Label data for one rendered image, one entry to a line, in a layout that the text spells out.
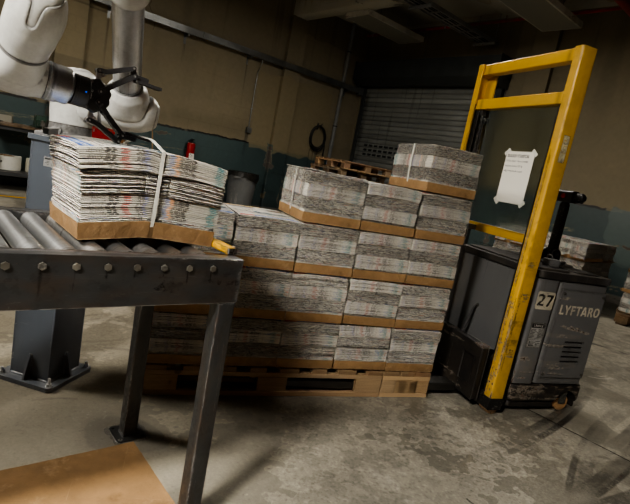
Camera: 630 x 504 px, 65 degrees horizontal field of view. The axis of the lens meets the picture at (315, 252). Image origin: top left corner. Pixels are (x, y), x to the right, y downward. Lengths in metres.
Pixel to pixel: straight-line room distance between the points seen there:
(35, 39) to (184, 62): 8.11
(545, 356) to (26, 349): 2.51
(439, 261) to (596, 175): 6.13
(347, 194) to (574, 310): 1.44
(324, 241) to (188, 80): 7.32
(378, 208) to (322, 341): 0.68
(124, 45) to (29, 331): 1.19
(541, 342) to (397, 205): 1.12
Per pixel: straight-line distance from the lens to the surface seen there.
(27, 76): 1.31
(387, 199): 2.33
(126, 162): 1.29
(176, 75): 9.23
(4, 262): 1.13
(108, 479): 1.83
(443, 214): 2.50
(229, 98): 9.68
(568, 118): 2.66
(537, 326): 2.85
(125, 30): 1.87
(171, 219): 1.36
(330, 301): 2.32
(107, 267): 1.18
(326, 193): 2.20
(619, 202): 8.35
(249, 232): 2.12
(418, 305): 2.54
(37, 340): 2.32
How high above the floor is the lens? 1.07
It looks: 9 degrees down
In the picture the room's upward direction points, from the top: 11 degrees clockwise
